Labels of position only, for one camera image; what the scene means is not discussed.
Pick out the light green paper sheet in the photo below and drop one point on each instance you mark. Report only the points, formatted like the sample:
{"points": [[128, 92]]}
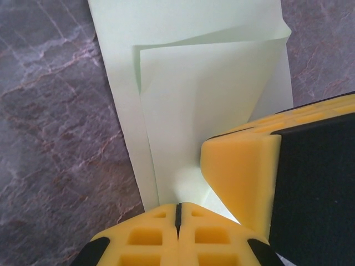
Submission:
{"points": [[194, 97]]}

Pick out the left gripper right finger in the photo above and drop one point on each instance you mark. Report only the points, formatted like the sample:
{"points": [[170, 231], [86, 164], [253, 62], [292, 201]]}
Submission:
{"points": [[188, 224]]}

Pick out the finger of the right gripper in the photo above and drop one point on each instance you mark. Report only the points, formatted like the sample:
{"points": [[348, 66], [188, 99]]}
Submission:
{"points": [[238, 171], [319, 108]]}

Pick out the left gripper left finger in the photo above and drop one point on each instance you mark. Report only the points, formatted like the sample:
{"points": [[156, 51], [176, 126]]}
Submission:
{"points": [[166, 221]]}

